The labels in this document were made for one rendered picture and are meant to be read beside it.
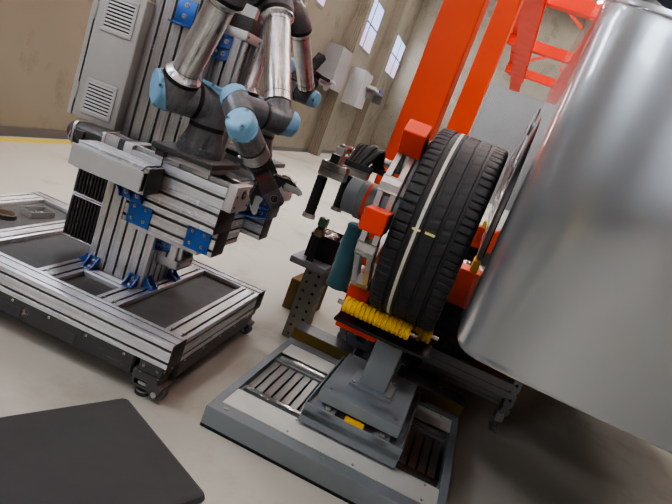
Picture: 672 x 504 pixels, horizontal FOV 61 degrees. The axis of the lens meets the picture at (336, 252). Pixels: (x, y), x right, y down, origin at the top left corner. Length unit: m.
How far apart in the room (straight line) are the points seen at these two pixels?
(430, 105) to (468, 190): 0.83
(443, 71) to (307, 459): 1.58
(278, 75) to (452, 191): 0.59
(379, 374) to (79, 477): 1.18
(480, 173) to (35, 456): 1.32
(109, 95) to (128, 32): 0.23
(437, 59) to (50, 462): 1.97
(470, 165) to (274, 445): 1.07
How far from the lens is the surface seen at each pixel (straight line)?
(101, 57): 2.29
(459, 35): 2.49
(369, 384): 2.11
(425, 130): 1.78
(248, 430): 1.95
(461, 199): 1.68
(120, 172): 1.92
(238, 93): 1.51
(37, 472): 1.21
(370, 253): 1.76
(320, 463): 1.91
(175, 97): 1.86
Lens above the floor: 1.11
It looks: 13 degrees down
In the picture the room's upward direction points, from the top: 21 degrees clockwise
